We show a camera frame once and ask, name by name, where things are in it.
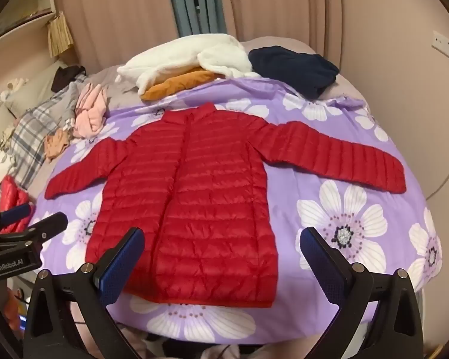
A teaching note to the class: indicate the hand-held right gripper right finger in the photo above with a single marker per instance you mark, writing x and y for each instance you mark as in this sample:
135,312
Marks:
321,265

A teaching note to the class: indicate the pink garment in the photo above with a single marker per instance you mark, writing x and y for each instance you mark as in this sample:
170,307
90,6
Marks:
91,116

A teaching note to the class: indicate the dark brown garment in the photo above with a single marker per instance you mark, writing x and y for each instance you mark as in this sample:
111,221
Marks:
65,76

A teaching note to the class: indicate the beige fringed cloth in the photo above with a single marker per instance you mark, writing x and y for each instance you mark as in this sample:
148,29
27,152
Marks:
60,33

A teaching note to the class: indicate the grey plaid blanket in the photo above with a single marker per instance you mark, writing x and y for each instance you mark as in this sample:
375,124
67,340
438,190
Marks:
33,127

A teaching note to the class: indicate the orange garment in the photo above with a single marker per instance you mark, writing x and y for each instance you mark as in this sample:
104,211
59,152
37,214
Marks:
172,84

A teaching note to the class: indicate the grey bed sheet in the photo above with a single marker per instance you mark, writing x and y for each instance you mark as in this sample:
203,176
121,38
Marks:
116,82

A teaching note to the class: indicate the folded shiny red jacket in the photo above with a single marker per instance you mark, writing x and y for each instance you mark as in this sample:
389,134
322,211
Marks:
13,194

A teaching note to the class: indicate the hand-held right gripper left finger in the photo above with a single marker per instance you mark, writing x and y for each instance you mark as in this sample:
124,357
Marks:
121,265

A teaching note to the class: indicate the white fleece garment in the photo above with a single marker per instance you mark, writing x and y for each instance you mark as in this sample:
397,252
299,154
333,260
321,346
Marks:
179,54

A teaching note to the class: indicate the beige pillow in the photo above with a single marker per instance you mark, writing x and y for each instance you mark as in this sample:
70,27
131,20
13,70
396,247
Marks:
37,82

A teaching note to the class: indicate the teal curtain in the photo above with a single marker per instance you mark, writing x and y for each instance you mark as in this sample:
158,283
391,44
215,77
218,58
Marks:
198,0

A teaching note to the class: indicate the pink curtain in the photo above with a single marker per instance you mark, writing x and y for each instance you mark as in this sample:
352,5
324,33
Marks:
284,3
116,11

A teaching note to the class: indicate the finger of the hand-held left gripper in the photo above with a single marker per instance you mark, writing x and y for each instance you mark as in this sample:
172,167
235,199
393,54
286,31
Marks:
50,224
15,212

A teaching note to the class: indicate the white plush toys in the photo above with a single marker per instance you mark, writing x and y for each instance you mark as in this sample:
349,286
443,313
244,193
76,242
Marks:
0,97

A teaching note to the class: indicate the purple floral bed sheet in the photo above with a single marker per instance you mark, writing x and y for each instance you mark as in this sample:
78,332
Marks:
280,172

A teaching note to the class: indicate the peach garment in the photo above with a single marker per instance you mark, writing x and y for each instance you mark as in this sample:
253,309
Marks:
58,144

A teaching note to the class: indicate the navy garment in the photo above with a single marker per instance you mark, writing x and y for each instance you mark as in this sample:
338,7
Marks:
292,67

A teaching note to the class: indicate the red puffer jacket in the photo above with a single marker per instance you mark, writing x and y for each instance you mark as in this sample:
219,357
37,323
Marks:
209,213

